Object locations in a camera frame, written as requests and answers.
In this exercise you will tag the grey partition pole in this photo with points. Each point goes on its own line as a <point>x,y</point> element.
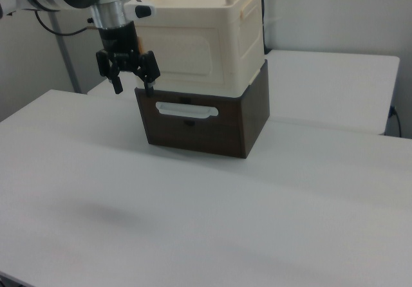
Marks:
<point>66,61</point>

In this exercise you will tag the cream plastic cabinet box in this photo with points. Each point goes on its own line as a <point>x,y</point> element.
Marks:
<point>248,42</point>

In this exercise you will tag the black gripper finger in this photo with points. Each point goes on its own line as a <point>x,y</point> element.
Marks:
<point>106,63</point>
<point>148,68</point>

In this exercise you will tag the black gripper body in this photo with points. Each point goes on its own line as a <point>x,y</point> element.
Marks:
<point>117,40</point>

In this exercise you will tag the dark brown wooden drawer box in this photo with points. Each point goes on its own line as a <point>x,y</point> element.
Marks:
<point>199,135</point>

